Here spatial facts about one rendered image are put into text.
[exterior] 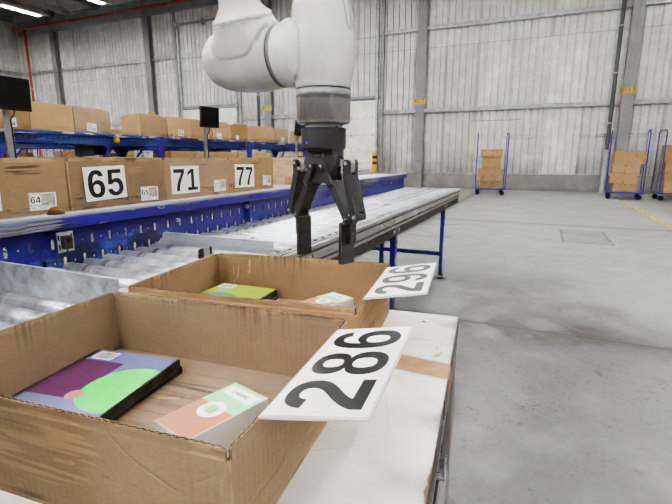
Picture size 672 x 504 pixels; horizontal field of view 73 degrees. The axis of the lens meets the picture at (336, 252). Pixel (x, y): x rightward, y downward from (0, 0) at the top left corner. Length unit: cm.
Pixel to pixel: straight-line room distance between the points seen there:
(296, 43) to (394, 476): 60
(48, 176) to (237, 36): 91
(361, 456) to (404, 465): 4
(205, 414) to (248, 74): 55
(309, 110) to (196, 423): 48
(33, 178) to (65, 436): 117
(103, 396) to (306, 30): 57
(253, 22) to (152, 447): 65
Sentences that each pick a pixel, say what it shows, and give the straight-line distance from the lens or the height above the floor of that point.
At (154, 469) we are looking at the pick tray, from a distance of 41.
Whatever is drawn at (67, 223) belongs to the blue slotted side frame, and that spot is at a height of 86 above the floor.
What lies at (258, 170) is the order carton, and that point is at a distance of 237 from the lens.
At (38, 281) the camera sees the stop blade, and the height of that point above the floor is 77.
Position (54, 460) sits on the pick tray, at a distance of 48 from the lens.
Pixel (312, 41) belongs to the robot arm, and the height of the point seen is 122.
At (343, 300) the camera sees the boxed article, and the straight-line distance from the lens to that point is 82.
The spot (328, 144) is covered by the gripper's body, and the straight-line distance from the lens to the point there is 74.
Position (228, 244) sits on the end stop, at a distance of 157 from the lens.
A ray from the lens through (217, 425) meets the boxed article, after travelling 48.
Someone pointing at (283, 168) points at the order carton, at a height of 98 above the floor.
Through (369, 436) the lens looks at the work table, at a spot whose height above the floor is 75.
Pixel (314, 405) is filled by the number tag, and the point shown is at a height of 86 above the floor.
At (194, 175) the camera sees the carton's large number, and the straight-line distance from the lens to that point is 199.
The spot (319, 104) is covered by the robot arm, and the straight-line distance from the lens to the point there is 74.
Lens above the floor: 105
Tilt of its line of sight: 12 degrees down
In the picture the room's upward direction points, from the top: straight up
